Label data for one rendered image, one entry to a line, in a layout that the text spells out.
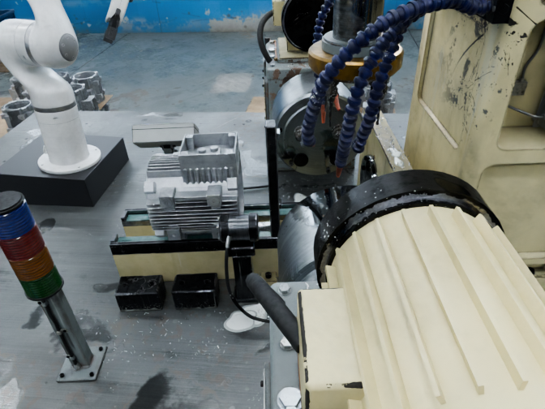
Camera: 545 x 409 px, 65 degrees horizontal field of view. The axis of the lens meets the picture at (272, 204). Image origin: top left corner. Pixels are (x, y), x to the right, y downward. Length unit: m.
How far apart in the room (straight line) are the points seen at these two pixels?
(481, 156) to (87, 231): 1.05
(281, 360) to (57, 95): 1.10
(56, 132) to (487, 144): 1.16
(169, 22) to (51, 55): 5.58
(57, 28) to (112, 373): 0.88
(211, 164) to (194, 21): 5.89
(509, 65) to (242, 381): 0.73
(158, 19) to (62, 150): 5.54
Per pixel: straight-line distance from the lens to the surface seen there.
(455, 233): 0.37
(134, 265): 1.11
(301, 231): 0.70
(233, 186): 0.92
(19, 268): 0.81
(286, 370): 0.50
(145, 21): 6.99
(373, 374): 0.32
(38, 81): 1.44
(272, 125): 0.77
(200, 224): 0.97
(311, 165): 1.22
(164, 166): 0.98
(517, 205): 0.97
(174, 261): 1.08
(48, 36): 1.34
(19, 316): 1.20
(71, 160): 1.49
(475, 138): 0.83
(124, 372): 0.99
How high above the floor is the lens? 1.58
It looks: 36 degrees down
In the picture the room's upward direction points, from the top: 3 degrees counter-clockwise
